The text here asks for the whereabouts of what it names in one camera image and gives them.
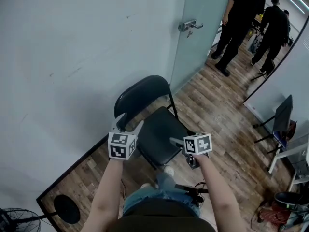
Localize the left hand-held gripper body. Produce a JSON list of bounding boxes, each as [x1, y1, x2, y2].
[[108, 128, 138, 160]]

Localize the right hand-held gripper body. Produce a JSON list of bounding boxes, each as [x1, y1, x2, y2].
[[181, 132, 213, 170]]

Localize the black folding chair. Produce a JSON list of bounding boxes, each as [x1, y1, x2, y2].
[[113, 74, 197, 172]]

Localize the person's right forearm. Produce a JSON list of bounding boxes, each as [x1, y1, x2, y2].
[[195, 153, 247, 232]]

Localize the person's left forearm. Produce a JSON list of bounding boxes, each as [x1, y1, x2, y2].
[[81, 157, 124, 232]]

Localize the black chair with blue seat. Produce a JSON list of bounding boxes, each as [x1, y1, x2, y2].
[[252, 94, 295, 155]]

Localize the person's blue jeans legs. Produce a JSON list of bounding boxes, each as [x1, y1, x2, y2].
[[122, 172, 201, 218]]

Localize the black floor fan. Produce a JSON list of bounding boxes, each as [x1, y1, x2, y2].
[[0, 194, 81, 232]]

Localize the person's dark top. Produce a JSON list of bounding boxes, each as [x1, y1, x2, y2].
[[105, 199, 216, 232]]

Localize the frosted glass door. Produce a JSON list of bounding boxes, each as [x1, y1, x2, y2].
[[169, 0, 233, 92]]

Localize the white table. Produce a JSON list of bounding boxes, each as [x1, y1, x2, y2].
[[267, 134, 309, 193]]

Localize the red basket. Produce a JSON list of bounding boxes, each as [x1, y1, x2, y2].
[[259, 201, 292, 230]]

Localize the black round bin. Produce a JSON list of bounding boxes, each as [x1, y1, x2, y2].
[[274, 190, 309, 206]]

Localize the ceiling light strip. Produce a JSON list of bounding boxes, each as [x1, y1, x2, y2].
[[286, 0, 309, 15]]

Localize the black cables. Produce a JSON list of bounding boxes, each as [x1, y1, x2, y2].
[[173, 181, 210, 208]]

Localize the metal door handle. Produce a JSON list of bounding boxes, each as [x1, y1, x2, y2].
[[178, 19, 204, 39]]

